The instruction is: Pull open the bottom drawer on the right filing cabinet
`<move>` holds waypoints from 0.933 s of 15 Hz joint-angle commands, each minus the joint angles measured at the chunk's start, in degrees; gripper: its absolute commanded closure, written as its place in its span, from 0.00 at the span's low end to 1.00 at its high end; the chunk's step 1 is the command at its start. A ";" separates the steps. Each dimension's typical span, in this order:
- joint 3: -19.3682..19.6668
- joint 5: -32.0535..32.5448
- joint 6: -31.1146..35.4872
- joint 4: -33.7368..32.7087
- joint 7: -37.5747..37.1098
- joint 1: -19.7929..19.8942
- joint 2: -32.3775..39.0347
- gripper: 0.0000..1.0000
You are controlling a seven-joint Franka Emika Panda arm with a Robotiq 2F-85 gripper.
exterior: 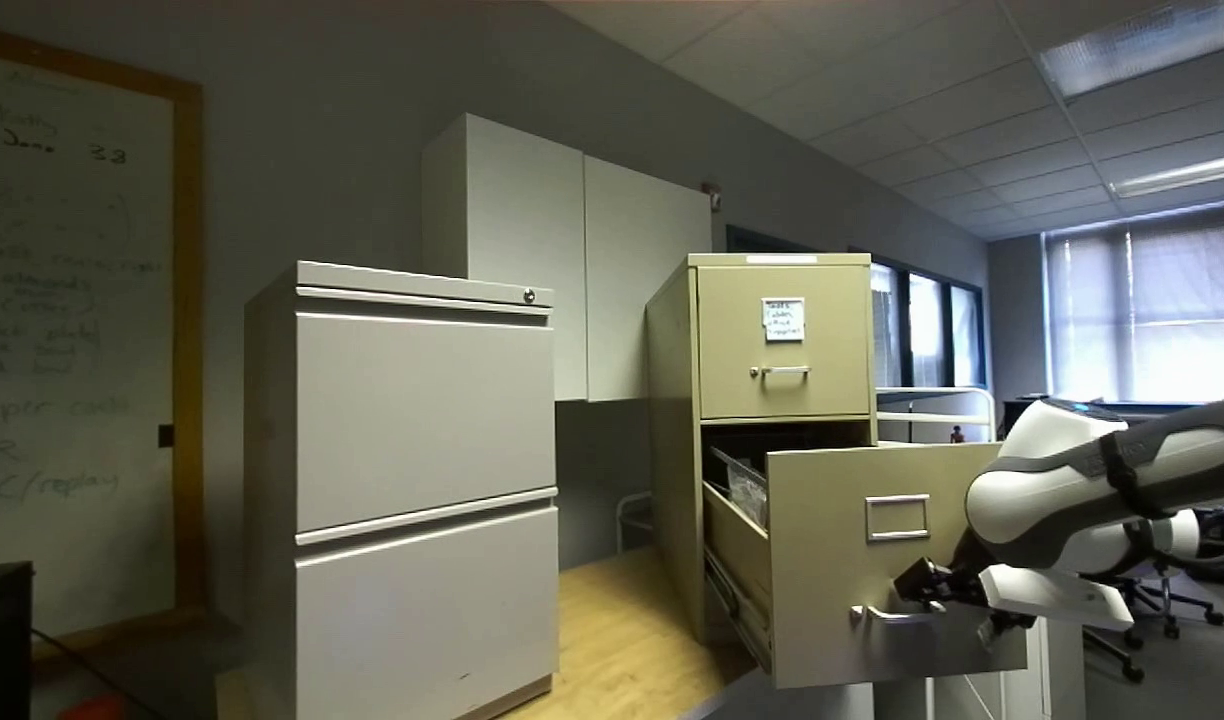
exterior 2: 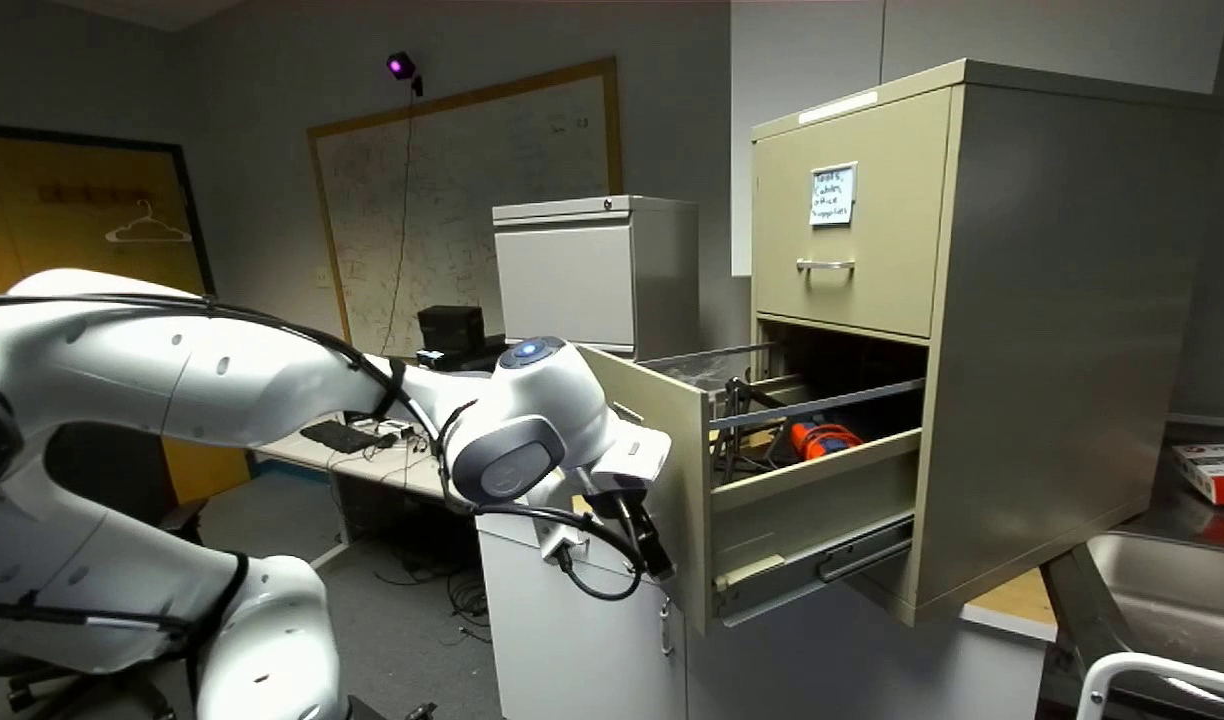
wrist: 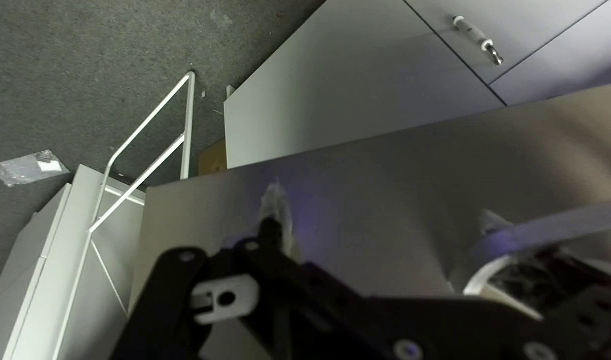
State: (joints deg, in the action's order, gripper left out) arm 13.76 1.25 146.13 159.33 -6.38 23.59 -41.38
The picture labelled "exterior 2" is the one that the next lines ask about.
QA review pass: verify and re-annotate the beige metal filing cabinet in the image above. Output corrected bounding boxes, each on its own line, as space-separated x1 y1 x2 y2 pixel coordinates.
746 56 1224 633

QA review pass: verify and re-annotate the white paper label card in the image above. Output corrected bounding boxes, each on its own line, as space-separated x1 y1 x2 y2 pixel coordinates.
805 158 864 231

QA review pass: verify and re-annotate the white curved pipe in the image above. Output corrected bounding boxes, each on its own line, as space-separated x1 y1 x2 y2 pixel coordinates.
1073 647 1224 720

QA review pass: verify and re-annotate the white pedestal cabinet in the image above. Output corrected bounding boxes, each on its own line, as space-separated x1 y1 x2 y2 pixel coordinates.
471 510 692 720

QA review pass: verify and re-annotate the yellow notice board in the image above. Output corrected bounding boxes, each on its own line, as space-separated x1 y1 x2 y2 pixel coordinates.
0 121 221 299

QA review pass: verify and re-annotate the orange tool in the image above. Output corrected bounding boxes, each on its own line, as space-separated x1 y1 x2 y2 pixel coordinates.
782 416 867 466

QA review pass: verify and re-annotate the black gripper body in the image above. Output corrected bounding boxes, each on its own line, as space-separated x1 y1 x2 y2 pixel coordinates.
588 472 665 549

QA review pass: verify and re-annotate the beige drawer without label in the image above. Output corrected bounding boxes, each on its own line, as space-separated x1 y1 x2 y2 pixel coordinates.
580 340 931 641

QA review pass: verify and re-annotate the red and white box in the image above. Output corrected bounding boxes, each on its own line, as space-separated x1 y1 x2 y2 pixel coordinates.
1168 438 1224 514

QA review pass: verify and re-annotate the light wooden desk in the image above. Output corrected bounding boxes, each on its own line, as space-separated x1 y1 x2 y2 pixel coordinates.
252 409 461 510

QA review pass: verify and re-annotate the black keyboard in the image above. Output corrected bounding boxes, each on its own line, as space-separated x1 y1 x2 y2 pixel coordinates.
294 416 379 457

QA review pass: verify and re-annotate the steel sink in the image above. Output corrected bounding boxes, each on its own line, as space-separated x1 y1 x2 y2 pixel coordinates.
1079 523 1224 720

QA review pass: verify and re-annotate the camera with purple light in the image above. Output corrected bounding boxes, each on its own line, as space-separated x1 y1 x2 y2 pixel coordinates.
379 48 433 100

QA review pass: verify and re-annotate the wood framed whiteboard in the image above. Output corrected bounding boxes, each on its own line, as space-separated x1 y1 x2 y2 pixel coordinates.
305 52 627 361

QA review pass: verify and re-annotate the beige drawer with label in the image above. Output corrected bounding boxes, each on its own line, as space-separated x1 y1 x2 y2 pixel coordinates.
746 84 964 350

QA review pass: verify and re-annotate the light grey lateral filing cabinet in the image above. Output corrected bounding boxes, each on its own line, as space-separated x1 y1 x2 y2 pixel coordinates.
486 193 704 363

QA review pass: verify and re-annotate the black box device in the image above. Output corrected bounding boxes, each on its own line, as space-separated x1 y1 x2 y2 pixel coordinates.
410 299 494 374

